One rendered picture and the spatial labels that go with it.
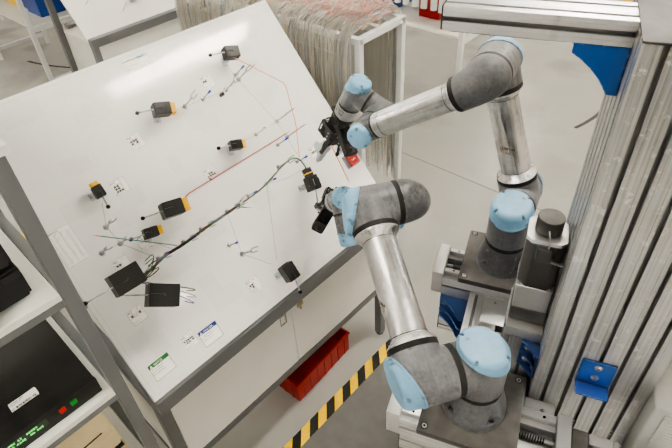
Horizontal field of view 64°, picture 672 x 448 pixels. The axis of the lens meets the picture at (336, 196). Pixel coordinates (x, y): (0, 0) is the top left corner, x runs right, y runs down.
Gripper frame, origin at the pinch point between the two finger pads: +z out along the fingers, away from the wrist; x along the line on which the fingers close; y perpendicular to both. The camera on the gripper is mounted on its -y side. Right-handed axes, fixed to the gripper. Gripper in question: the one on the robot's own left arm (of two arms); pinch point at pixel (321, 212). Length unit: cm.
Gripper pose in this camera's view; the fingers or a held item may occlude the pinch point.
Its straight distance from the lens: 202.2
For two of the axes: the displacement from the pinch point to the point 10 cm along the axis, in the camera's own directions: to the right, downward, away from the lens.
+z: -2.2, 1.1, 9.7
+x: -8.9, -4.3, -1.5
